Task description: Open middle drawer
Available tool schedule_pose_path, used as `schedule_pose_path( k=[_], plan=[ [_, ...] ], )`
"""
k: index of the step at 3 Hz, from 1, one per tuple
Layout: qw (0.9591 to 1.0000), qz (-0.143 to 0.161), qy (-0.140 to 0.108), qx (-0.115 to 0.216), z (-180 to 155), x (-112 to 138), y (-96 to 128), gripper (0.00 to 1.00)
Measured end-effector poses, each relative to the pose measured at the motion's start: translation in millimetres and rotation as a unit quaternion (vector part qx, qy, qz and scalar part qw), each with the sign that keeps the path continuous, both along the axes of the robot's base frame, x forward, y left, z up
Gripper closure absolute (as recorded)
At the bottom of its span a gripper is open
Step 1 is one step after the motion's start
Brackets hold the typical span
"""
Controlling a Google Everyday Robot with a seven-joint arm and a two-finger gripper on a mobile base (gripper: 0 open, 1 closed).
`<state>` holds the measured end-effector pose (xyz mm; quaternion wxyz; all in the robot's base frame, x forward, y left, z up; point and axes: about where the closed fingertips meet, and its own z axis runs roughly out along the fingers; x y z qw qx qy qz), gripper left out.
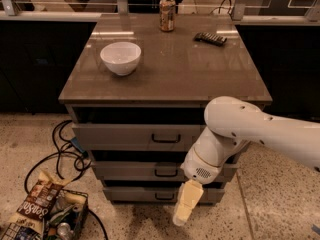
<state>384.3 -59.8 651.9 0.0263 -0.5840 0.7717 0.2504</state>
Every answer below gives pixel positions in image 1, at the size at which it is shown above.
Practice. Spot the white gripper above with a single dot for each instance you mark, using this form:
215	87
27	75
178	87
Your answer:
197	168

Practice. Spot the grey drawer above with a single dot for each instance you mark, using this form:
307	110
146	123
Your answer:
136	137
139	171
142	194

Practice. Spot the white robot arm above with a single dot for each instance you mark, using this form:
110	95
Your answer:
230	124

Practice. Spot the grey drawer cabinet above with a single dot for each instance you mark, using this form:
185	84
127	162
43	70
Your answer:
173	82

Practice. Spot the blue power plug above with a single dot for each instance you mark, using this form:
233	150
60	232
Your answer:
77	146

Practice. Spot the silver can in basket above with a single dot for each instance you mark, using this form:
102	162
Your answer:
64	231

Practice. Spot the white ceramic bowl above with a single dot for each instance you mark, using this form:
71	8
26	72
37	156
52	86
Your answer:
121	58

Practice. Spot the brown chip bag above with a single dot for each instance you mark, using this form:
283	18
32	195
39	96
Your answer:
39	202

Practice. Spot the black remote control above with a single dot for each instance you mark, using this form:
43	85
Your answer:
210	38

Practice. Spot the orange soda can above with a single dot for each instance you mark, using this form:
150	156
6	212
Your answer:
167	15

